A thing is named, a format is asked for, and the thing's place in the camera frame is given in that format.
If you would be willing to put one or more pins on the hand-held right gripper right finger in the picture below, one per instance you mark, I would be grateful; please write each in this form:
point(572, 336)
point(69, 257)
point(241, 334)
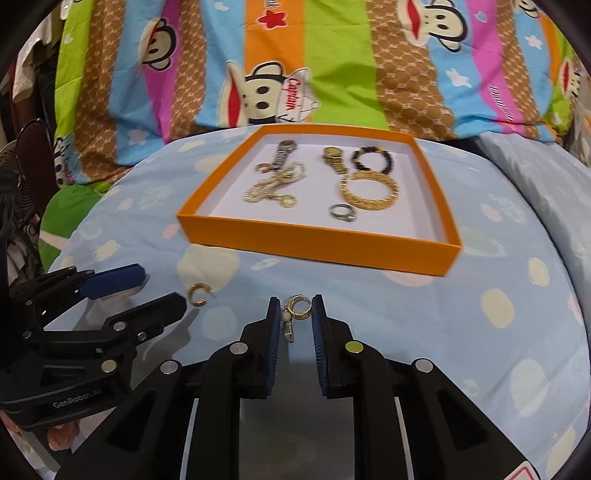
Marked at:
point(317, 346)

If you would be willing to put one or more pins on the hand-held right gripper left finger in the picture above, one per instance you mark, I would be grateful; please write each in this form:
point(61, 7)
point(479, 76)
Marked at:
point(275, 346)

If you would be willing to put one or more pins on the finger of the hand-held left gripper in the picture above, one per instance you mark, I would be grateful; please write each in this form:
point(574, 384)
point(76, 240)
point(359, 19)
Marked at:
point(152, 314)
point(115, 279)

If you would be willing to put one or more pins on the orange cardboard box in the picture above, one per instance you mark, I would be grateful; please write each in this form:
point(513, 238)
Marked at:
point(323, 247)

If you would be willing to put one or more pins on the gold wrist watch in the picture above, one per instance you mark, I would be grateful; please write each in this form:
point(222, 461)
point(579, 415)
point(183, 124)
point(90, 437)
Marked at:
point(331, 154)

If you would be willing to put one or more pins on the silver wrist watch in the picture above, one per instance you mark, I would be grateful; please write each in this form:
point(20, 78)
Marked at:
point(285, 146)

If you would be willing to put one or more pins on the green cushion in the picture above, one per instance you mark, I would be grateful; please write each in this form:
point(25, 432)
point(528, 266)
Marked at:
point(69, 207)

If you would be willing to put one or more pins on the light blue patterned bed sheet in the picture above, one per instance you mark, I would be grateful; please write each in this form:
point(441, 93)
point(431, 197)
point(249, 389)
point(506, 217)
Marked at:
point(415, 300)

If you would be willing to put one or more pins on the dark electric fan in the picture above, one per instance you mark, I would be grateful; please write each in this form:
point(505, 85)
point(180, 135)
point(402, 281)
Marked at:
point(11, 184)

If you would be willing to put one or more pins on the dark brown chair back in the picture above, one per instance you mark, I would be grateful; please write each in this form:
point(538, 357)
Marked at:
point(34, 147)

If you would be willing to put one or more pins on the striped monkey print blanket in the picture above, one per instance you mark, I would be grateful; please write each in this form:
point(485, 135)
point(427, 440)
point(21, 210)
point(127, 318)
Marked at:
point(323, 69)

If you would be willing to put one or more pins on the pale blue duvet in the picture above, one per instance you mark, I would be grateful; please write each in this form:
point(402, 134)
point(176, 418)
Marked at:
point(545, 184)

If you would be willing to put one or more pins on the grey floral cloth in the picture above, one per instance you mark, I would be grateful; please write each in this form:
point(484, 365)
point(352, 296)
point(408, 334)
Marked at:
point(582, 138)

